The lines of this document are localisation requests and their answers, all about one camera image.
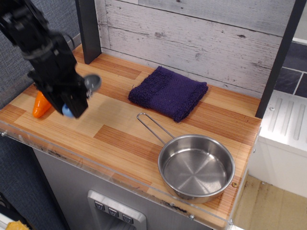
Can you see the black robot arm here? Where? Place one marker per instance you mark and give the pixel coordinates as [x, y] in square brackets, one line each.
[24, 25]

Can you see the white toy sink unit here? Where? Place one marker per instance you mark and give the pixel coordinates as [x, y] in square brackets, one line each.
[280, 153]

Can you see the grey dispenser button panel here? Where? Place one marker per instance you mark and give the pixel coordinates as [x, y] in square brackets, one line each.
[109, 214]

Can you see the yellow object at corner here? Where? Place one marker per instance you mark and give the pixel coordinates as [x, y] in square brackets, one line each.
[16, 225]

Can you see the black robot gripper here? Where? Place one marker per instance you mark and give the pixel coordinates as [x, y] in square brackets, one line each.
[56, 77]

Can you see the dark support post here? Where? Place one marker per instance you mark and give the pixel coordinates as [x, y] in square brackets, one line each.
[289, 33]
[89, 31]

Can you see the orange plastic carrot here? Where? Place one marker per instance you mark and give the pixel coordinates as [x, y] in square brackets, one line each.
[41, 105]

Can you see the clear acrylic edge guard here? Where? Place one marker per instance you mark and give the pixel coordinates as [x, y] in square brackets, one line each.
[71, 175]

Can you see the stainless steel pan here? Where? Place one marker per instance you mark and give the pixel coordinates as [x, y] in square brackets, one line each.
[195, 168]

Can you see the purple folded towel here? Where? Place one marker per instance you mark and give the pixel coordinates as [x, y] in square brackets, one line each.
[169, 93]

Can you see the blue handled grey spoon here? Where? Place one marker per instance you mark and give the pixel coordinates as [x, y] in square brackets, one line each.
[88, 84]

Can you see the dark right support post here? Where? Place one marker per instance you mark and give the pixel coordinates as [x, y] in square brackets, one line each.
[289, 33]

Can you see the dark left support post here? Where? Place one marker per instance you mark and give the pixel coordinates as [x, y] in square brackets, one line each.
[89, 31]

